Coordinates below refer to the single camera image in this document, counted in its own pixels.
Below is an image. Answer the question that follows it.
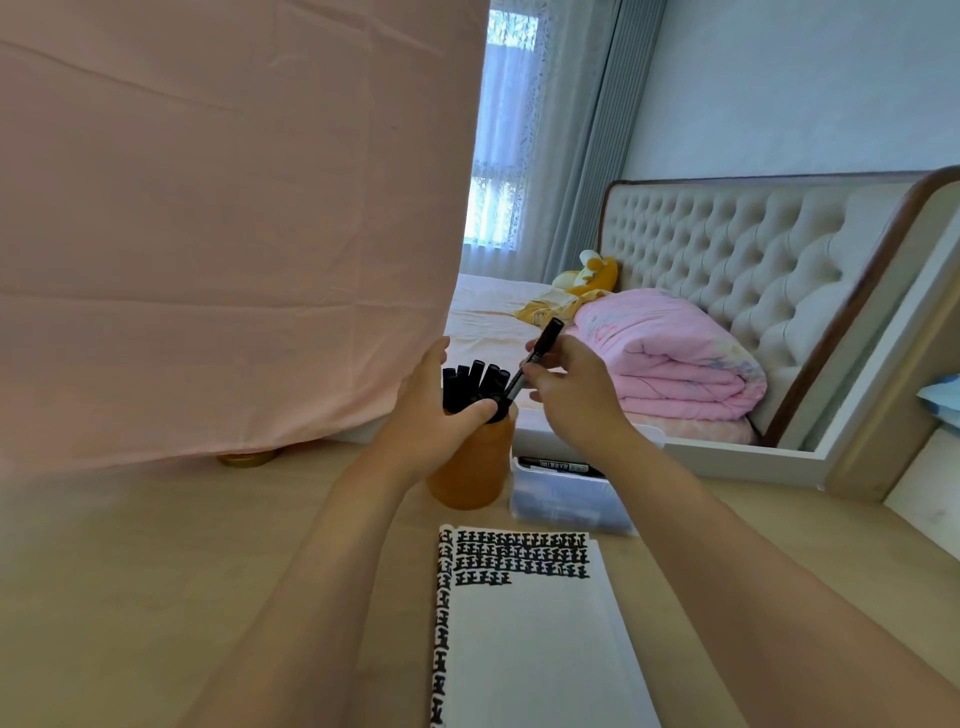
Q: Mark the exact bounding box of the yellow plush toy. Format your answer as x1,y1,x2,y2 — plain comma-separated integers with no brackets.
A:
552,249,621,295

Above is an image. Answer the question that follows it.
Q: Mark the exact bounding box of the person's right forearm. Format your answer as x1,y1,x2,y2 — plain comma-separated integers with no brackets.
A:
566,423,960,728

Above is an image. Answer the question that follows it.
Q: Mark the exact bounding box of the pink bed sheet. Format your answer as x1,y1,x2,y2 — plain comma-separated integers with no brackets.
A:
442,273,757,447

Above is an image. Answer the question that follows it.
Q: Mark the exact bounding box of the person's right hand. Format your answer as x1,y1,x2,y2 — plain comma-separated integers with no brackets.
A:
521,333,637,460

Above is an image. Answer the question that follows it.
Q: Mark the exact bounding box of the person's left forearm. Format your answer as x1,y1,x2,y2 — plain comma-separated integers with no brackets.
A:
176,446,425,728

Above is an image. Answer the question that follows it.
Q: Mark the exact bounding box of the tufted beige headboard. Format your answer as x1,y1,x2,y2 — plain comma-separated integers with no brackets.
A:
597,166,960,449

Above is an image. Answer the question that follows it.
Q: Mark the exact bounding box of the orange pen holder cup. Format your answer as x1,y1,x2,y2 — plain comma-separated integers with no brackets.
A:
426,405,519,512

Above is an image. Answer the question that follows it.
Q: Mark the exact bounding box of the yellow patterned cloth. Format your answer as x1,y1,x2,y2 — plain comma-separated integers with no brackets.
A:
516,287,612,329

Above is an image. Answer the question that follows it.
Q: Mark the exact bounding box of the large pink cloth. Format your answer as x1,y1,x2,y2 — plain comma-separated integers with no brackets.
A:
0,0,492,481

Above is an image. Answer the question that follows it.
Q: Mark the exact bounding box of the white notebook with black marks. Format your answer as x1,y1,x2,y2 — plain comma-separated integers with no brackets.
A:
429,525,663,728

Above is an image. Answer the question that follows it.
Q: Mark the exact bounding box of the folded pink quilt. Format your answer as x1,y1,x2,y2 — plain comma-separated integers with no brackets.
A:
562,288,768,423

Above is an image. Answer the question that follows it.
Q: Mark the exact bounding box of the black marker with white label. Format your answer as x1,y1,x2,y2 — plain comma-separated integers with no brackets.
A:
517,456,607,480

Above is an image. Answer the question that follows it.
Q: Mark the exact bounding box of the person's left hand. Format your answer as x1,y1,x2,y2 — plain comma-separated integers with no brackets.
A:
371,336,500,489

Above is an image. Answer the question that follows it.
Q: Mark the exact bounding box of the round gold base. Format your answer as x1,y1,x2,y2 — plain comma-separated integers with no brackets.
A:
217,447,282,469

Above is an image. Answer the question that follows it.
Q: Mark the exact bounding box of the light blue cloth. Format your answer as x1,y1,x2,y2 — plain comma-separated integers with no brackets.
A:
916,375,960,430

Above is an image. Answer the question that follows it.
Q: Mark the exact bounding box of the white sheer curtain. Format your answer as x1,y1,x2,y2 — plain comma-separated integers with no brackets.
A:
459,0,624,285

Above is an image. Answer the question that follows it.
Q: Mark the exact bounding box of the white panel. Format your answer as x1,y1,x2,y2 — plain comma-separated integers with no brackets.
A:
883,427,960,560

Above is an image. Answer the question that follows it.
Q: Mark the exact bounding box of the grey curtain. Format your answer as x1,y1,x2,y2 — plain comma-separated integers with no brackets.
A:
551,0,669,265

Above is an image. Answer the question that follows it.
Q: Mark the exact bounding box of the clear plastic storage box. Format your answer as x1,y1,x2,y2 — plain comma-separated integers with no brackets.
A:
510,408,667,537

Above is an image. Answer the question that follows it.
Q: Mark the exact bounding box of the black marker pen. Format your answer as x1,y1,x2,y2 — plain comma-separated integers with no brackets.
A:
504,317,566,402

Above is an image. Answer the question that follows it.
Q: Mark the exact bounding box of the bunch of black markers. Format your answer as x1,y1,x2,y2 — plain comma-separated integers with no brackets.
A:
441,360,519,425

